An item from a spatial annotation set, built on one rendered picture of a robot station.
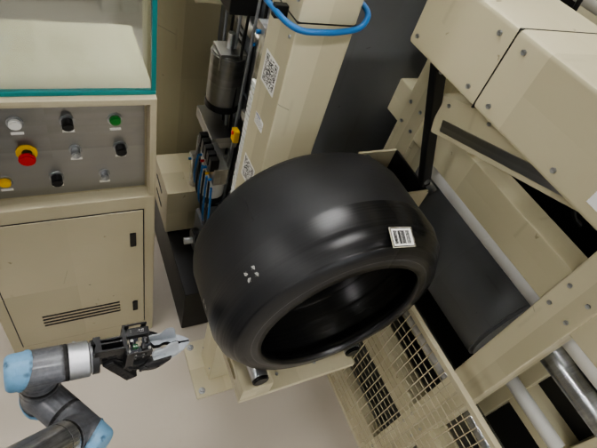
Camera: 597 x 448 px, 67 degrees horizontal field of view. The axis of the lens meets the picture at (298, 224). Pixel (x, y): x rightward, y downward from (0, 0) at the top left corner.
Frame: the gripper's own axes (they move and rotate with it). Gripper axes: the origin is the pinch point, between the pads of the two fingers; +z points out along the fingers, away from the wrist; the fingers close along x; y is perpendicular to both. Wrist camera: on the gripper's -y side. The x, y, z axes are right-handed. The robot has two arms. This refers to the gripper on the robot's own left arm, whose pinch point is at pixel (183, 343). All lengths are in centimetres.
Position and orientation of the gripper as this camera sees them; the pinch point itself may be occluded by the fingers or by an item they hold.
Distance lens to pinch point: 113.1
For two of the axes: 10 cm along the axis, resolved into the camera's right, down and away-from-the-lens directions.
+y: 3.5, -6.6, -6.6
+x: -3.8, -7.5, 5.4
